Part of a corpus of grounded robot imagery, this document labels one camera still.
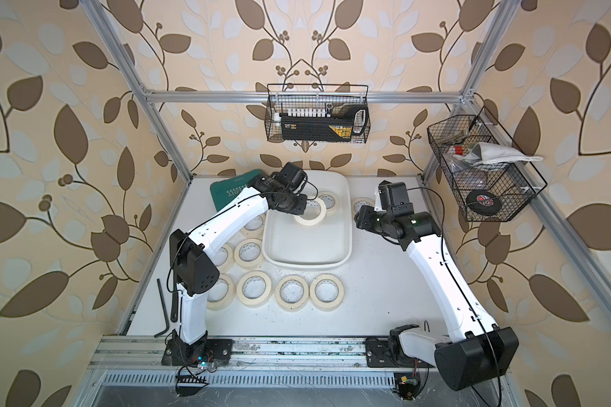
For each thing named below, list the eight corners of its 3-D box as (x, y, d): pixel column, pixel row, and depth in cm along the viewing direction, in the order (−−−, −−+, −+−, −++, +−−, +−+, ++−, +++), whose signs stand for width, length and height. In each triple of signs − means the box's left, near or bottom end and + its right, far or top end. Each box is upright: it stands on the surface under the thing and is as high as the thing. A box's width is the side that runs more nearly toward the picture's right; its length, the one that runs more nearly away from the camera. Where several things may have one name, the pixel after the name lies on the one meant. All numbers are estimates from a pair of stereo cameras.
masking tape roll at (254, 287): (236, 305, 85) (233, 302, 83) (242, 274, 92) (240, 270, 90) (269, 305, 85) (267, 302, 83) (272, 274, 92) (271, 270, 90)
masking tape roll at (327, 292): (310, 310, 84) (309, 307, 81) (310, 278, 91) (310, 274, 89) (345, 310, 84) (345, 307, 81) (342, 277, 91) (343, 274, 89)
